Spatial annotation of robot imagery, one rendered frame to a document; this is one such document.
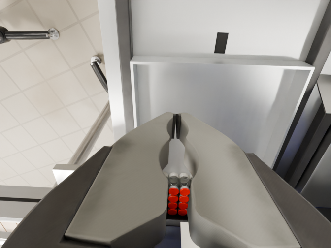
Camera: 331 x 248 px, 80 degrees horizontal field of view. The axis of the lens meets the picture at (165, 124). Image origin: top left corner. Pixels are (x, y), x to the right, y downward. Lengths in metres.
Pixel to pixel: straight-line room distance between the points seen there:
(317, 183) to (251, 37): 0.37
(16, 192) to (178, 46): 0.55
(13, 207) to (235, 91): 0.57
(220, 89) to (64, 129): 1.41
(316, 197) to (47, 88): 1.46
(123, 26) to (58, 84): 1.20
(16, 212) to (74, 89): 0.96
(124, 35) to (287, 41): 0.24
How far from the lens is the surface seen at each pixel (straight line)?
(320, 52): 0.37
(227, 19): 0.33
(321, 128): 0.44
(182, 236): 0.38
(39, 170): 2.04
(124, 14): 0.31
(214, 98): 0.36
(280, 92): 0.39
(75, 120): 1.56
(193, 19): 0.32
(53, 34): 1.37
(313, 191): 0.59
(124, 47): 0.31
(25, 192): 0.66
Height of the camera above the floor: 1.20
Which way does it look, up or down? 58 degrees down
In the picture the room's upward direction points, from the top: 177 degrees counter-clockwise
